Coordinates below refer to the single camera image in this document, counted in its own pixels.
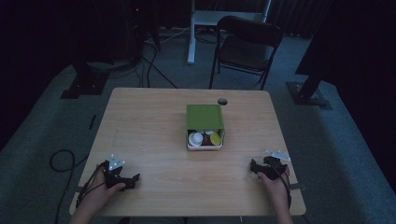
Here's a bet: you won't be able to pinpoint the green box sleeve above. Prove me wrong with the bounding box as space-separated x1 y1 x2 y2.
185 104 225 132

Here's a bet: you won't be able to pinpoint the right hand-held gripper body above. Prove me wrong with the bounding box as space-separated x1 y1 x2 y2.
261 149 292 181

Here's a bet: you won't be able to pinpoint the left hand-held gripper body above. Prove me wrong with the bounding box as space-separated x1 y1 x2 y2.
102 154 126 190

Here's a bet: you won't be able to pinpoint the hand-held gripper cable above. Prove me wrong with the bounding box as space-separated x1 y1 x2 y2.
75 162 108 209
272 166 293 210

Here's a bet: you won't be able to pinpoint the left hand-held gripper cable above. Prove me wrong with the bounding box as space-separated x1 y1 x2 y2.
75 162 108 209

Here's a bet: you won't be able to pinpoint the black floor cable loop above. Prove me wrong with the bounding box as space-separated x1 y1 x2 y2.
49 148 91 224

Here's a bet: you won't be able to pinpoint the black folding chair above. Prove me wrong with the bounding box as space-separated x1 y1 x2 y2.
208 15 285 91

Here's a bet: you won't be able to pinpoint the right hand-held gripper cable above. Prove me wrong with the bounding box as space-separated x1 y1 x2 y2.
272 166 293 210

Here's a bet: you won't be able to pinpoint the black stand with base plate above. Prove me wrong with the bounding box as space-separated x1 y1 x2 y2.
286 27 333 111
60 59 110 101

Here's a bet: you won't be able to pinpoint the black floor cables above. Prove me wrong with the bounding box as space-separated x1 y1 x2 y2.
134 38 179 90

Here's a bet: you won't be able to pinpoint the pile of coffee capsules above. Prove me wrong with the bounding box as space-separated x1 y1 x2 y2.
188 129 223 147

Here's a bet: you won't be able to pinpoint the white floor cable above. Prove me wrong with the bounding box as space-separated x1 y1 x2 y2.
145 27 191 45

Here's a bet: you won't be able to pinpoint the person's right hand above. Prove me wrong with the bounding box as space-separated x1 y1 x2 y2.
257 166 292 208

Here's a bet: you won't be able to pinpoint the person's left hand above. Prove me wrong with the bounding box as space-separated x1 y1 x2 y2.
81 168 127 216

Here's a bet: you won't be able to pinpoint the white desk frame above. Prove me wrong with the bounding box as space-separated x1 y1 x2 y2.
186 0 273 65

